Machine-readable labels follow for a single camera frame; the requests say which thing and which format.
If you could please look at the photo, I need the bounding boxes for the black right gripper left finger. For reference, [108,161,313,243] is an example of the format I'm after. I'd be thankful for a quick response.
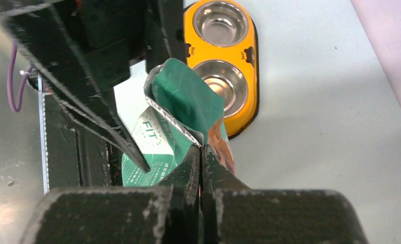
[20,146,201,243]

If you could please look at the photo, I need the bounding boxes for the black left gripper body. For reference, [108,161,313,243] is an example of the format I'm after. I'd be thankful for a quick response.
[53,1,147,90]

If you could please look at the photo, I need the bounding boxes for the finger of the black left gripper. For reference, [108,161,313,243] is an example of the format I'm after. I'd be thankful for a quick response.
[0,1,150,173]
[145,0,187,73]

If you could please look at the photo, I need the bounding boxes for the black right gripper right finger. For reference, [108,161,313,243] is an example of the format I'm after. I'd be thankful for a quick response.
[201,146,367,243]

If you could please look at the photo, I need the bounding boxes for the green white pet food bag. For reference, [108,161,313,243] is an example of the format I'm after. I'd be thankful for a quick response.
[121,58,235,187]

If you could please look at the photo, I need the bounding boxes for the yellow double pet bowl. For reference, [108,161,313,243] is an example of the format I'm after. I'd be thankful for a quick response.
[184,1,260,139]

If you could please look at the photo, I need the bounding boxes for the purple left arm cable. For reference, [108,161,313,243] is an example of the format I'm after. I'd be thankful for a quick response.
[6,42,36,113]

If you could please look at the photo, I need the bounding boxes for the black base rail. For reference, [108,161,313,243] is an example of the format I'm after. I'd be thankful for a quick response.
[45,95,122,189]

